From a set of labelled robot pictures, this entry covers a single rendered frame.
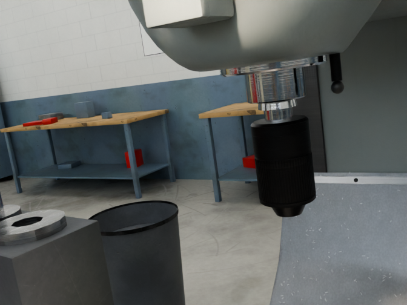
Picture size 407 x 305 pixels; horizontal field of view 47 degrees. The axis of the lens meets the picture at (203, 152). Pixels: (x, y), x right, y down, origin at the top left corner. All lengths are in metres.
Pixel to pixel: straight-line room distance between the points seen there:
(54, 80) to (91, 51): 0.86
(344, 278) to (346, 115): 0.25
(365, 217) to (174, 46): 0.50
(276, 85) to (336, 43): 0.06
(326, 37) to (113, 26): 5.84
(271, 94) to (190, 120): 5.18
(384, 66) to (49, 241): 0.51
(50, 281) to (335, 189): 0.45
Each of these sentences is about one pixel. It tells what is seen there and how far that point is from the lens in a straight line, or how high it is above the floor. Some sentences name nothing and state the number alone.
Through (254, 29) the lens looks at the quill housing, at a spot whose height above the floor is 1.33.
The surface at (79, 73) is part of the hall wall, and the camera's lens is 6.62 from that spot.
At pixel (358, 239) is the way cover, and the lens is 0.76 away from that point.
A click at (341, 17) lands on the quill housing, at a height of 1.33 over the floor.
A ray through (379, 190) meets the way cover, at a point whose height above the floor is 1.10.
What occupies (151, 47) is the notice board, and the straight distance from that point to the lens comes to 5.77.
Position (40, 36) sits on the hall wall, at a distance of 7.11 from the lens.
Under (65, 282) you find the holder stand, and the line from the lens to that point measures 0.59.
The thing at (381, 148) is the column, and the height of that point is 1.16.
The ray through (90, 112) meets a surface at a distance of 6.16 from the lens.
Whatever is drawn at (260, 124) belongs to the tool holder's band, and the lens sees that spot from 0.38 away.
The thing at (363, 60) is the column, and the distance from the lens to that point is 0.75.
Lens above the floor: 1.31
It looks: 10 degrees down
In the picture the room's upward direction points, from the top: 8 degrees counter-clockwise
